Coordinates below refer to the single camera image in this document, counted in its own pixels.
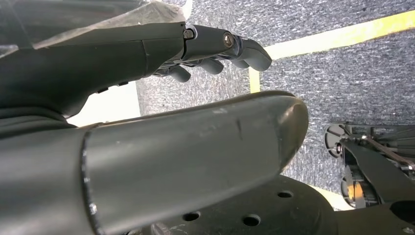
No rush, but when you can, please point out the black caster frame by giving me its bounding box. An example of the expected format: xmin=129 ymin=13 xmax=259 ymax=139
xmin=323 ymin=121 xmax=415 ymax=210

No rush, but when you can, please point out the clear plastic film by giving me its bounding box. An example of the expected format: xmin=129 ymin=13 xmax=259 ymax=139
xmin=32 ymin=0 xmax=194 ymax=50

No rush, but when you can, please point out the black perforated plate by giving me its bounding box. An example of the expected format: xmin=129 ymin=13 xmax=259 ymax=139
xmin=129 ymin=175 xmax=415 ymax=235

